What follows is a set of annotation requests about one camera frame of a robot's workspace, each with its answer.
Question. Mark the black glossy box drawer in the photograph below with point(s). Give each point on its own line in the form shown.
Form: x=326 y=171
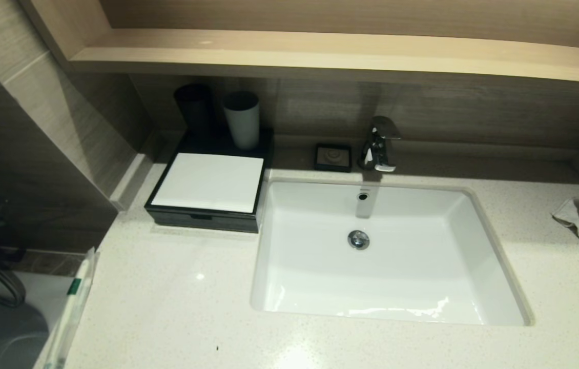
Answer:
x=202 y=221

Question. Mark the black plastic cup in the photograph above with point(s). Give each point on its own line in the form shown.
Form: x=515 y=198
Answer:
x=194 y=114

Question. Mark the black amenity drawer box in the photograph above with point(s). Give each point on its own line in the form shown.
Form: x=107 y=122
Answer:
x=202 y=146

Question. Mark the black square soap dish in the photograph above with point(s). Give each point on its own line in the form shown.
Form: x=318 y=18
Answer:
x=332 y=157

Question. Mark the light grey plastic cup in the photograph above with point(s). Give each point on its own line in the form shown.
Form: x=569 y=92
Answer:
x=242 y=126

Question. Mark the chrome sink drain stopper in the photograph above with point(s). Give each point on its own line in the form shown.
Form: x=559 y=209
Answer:
x=358 y=240

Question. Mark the chrome sink faucet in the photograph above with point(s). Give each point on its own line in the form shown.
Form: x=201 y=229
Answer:
x=380 y=146

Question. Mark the white ceramic sink basin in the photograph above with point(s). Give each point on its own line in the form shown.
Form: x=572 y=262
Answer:
x=397 y=287

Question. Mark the long slim toothbrush packet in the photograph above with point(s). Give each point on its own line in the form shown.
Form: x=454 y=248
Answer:
x=71 y=312

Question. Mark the white bathtub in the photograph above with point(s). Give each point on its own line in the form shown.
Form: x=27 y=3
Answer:
x=7 y=333

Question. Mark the wooden wall shelf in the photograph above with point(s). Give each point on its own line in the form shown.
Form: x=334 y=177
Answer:
x=320 y=54

